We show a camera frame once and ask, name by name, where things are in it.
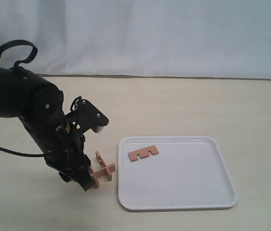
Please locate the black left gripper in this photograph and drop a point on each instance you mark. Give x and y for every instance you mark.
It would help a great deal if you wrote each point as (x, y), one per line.
(72, 164)

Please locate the wooden notched puzzle piece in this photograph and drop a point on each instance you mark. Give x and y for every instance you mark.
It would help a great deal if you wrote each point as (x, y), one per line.
(96, 175)
(143, 153)
(100, 159)
(109, 169)

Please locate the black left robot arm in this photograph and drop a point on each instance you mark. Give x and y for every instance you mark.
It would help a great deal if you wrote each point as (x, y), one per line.
(38, 105)

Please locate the white square plastic tray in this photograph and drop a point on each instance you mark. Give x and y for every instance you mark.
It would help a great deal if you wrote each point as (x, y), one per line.
(188, 173)

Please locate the white backdrop cloth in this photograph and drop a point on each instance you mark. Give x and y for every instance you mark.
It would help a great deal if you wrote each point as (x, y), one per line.
(147, 38)

